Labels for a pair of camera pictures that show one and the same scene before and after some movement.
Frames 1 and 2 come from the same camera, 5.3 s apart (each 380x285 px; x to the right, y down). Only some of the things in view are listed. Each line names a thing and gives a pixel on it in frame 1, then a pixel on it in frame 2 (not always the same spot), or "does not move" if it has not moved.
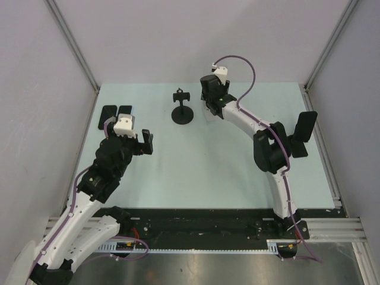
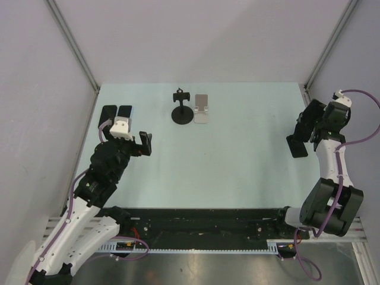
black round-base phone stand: x=181 y=114 does not move
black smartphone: x=108 y=111 does not move
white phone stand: x=221 y=72 to x=338 y=97
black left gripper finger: x=148 y=138 does not move
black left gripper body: x=133 y=146 does not move
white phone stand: x=209 y=116 to x=201 y=108
